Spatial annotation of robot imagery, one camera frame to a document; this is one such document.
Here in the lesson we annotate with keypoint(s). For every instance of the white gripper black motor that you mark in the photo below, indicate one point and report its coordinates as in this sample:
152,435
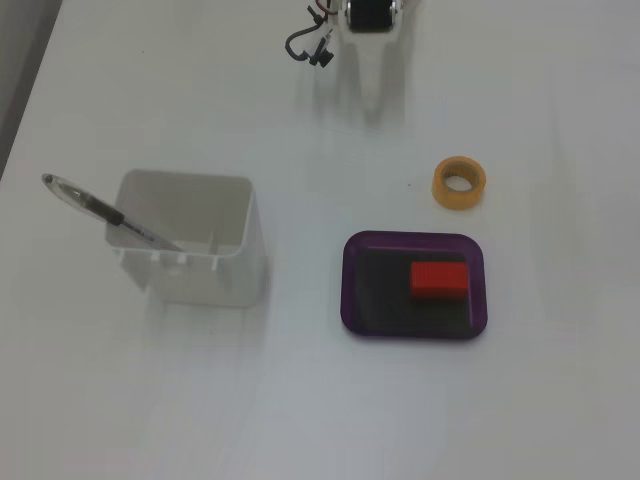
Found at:
370,39

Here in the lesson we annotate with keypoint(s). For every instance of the red cube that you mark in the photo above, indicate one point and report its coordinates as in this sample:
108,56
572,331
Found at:
440,279

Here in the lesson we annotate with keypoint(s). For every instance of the small black plug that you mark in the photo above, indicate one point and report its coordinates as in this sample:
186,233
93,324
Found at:
321,54

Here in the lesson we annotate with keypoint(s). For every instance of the yellow tape roll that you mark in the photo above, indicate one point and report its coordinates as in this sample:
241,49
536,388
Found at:
441,196

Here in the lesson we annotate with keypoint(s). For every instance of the purple metal tray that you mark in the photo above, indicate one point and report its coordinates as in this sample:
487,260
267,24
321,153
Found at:
380,300

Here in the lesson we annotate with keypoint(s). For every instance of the white plastic container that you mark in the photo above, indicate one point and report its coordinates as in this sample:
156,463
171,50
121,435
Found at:
200,280

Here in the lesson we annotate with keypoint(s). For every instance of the black clear ballpoint pen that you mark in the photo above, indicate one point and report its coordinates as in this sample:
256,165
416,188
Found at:
100,205

